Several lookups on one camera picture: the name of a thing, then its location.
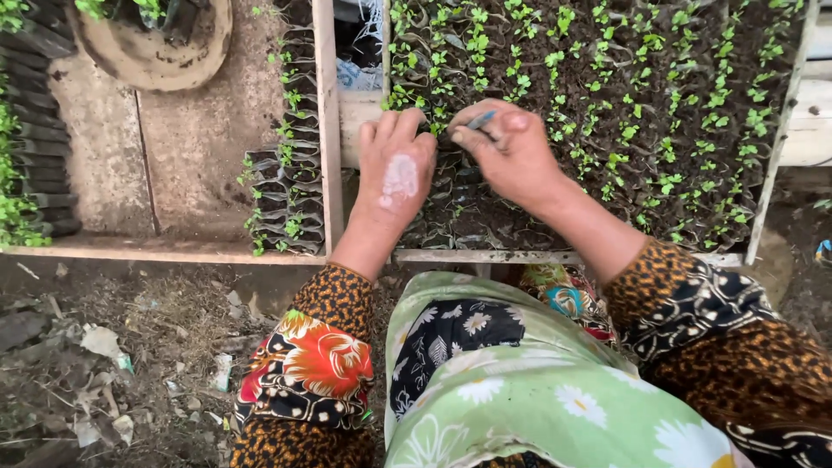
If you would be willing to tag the long wooden frame plank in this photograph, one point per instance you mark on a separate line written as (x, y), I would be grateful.
(162, 252)

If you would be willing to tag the small blue plastic scrap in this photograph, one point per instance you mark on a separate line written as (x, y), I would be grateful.
(824, 249)

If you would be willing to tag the slanted pale wooden plank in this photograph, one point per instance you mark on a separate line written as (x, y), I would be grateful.
(777, 143)

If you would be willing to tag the colourful floral skirt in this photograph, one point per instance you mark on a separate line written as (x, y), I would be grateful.
(572, 299)

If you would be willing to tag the small blue-grey stick tool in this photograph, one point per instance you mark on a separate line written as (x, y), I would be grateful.
(482, 119)

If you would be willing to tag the narrow row of seedling bags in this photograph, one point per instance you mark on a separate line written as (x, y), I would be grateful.
(292, 175)

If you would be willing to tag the person's right hand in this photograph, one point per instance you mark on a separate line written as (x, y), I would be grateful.
(520, 159)

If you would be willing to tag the person's left hand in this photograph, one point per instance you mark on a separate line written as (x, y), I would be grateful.
(396, 175)

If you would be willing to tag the round woven bamboo tray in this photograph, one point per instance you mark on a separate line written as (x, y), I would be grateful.
(156, 55)

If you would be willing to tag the row of black seedling bags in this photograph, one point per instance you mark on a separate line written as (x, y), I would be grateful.
(36, 130)

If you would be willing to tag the pale wooden bench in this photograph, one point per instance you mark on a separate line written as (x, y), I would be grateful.
(809, 123)

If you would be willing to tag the white and blue plastic sack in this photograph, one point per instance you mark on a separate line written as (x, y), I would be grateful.
(361, 58)

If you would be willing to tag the green daisy print apron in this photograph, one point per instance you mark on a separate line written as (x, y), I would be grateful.
(520, 403)

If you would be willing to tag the heap of litter and leaves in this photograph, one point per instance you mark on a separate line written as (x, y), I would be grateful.
(97, 377)

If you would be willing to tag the upright wooden frame plank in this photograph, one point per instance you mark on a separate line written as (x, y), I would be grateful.
(328, 130)

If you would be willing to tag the wide bed of seedling bags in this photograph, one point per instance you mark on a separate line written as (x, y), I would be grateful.
(650, 130)

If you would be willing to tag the short wooden frame plank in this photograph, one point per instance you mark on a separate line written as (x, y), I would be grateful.
(520, 257)

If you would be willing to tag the white painted wooden board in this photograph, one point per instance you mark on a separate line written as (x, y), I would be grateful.
(354, 123)

